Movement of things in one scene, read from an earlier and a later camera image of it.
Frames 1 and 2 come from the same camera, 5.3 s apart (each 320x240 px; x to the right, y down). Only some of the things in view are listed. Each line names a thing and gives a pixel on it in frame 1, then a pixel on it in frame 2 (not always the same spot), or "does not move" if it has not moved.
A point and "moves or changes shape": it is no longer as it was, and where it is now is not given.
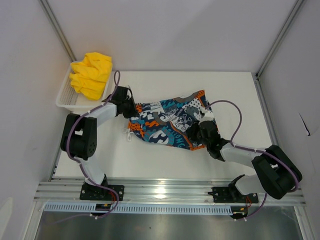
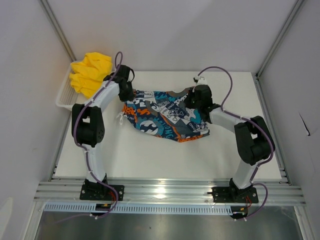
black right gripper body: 196,135 to 191,102
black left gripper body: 129,110 to 127,95
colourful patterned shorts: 168,122 moves or changes shape
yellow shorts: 89,77 does not move
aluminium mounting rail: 159,192 does not move
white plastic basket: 69,99 does not move
